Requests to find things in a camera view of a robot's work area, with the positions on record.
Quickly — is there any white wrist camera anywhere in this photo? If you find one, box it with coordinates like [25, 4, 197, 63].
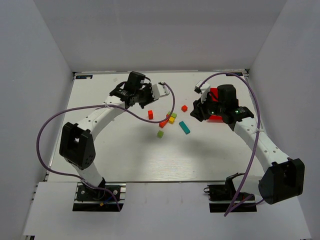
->
[151, 82, 170, 101]
[194, 80, 211, 104]

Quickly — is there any right blue table sticker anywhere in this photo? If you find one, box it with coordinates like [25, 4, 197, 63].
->
[225, 72, 243, 77]

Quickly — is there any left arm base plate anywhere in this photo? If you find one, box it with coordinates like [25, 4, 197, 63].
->
[72, 183, 126, 212]

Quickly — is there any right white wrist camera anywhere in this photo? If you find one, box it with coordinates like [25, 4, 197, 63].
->
[194, 80, 211, 104]

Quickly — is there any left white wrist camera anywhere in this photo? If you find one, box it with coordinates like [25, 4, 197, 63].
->
[151, 82, 170, 101]

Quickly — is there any green wood cube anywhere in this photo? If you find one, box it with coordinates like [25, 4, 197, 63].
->
[157, 130, 164, 139]

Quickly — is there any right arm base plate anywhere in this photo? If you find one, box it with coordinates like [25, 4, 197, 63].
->
[203, 184, 258, 214]

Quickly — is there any red arch wood block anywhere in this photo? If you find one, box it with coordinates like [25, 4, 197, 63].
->
[158, 114, 170, 128]

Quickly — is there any long green wood block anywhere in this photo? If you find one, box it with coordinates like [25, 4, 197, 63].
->
[170, 112, 177, 118]

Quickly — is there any red plastic bin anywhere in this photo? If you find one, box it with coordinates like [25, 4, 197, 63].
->
[208, 87, 223, 123]

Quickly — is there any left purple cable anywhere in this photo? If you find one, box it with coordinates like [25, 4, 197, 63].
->
[36, 81, 176, 211]

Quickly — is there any red wood cube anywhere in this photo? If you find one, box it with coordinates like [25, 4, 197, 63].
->
[181, 105, 188, 112]

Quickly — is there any left blue table sticker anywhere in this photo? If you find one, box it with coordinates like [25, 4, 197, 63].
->
[75, 75, 93, 80]

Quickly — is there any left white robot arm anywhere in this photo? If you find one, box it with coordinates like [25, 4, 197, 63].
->
[59, 71, 166, 188]

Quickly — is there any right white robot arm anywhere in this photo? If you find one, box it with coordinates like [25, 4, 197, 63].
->
[190, 81, 305, 205]

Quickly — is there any teal flat wood block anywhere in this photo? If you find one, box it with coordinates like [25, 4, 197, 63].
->
[178, 121, 191, 135]

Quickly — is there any yellow wood cube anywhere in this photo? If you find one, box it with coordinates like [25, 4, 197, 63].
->
[168, 117, 175, 124]

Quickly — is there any blue table sticker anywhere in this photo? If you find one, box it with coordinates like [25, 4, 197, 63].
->
[225, 72, 243, 77]
[75, 75, 93, 80]

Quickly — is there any red rectangular wood block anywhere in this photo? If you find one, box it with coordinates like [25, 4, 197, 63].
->
[147, 110, 154, 120]

